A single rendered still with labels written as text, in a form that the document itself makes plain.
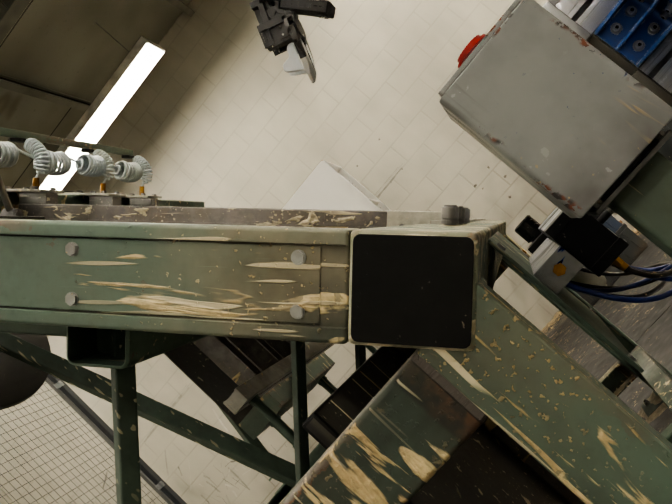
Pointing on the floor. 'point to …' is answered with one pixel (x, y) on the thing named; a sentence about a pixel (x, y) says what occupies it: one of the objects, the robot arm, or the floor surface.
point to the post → (649, 202)
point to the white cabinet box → (333, 192)
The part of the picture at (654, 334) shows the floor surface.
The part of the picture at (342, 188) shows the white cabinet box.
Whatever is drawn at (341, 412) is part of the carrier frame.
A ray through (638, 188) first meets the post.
